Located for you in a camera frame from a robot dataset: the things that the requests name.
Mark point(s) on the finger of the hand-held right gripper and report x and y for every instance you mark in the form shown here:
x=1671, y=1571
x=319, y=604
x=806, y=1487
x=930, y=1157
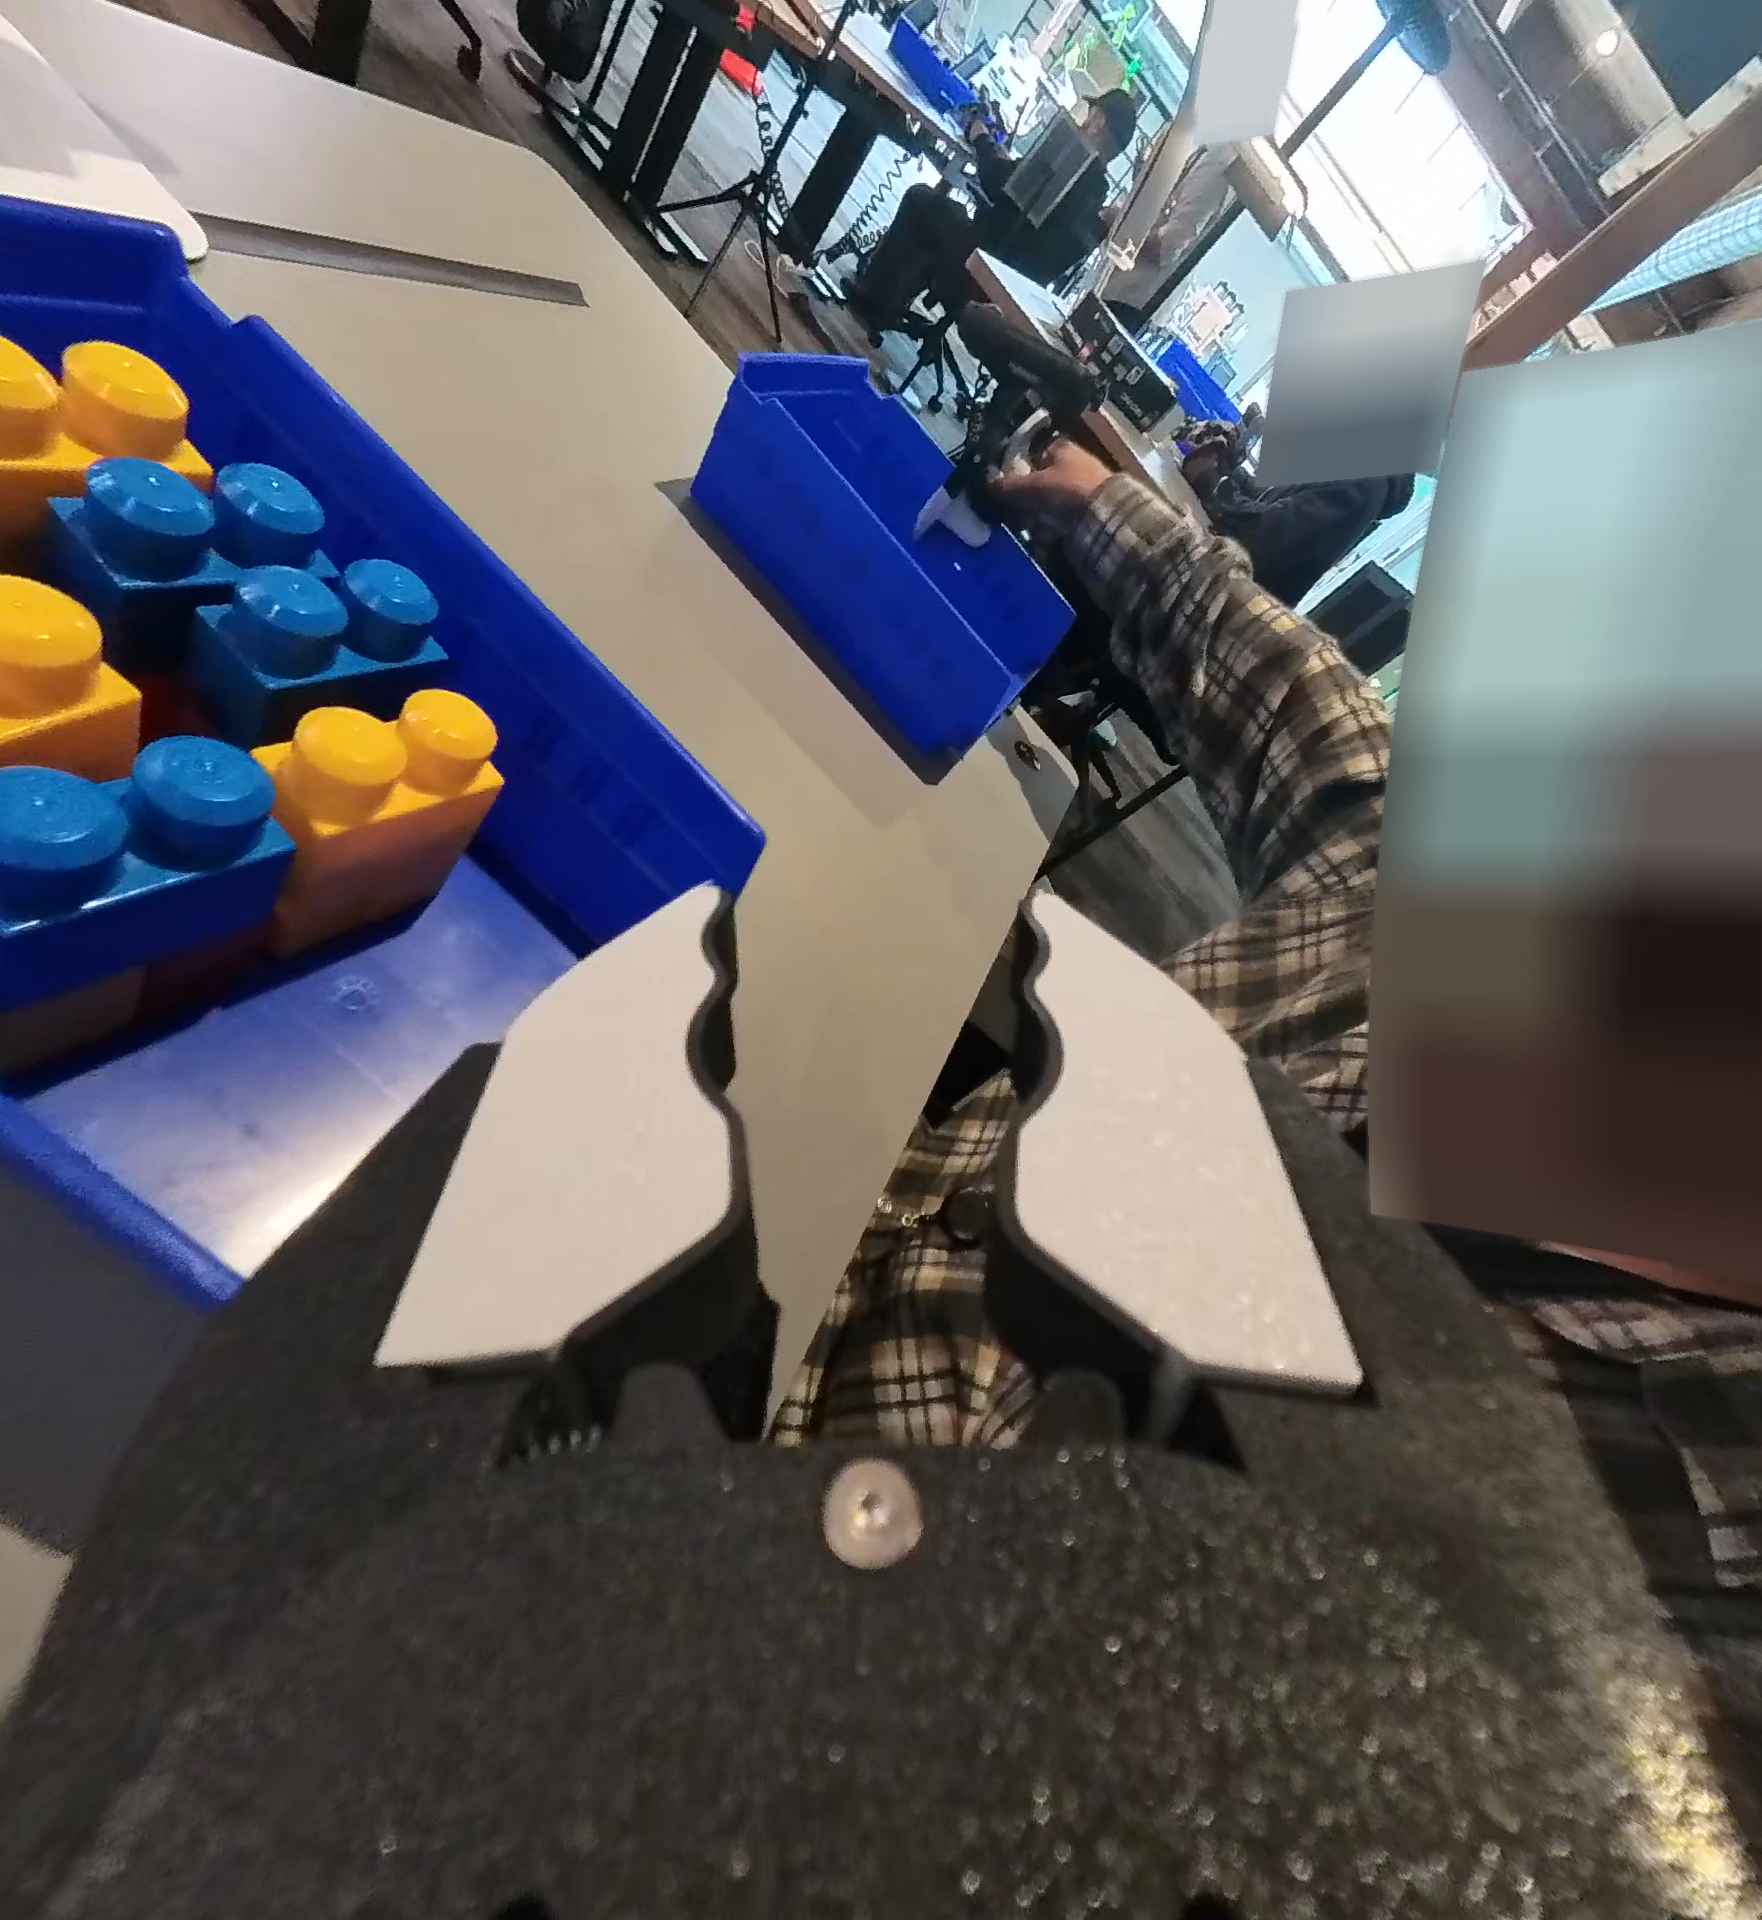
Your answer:
x=960, y=517

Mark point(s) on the black tripod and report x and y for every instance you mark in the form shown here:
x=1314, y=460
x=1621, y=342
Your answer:
x=761, y=210

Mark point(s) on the orange traffic cone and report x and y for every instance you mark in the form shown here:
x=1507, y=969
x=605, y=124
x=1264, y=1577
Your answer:
x=738, y=67

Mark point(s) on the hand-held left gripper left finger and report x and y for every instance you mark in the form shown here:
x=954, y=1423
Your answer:
x=567, y=1185

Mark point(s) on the blue plastic bin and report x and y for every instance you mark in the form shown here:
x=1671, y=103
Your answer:
x=882, y=599
x=595, y=750

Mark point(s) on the person's right hand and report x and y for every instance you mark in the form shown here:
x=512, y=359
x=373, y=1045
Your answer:
x=1061, y=482

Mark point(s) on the blue storage bin on desk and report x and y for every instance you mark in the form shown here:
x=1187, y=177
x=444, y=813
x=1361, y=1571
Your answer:
x=926, y=67

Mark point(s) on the person's plaid-shirted torso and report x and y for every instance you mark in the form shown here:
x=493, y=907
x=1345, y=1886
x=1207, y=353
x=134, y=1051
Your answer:
x=1271, y=991

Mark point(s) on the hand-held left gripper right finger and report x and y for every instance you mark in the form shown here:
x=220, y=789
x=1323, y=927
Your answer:
x=1165, y=1200

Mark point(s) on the pile of assorted blocks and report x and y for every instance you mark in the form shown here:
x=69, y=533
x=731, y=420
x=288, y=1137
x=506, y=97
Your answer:
x=72, y=840

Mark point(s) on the white pad on table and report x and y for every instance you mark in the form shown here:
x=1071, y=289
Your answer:
x=58, y=165

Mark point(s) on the black round lamp on pole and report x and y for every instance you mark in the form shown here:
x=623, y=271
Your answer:
x=1413, y=31

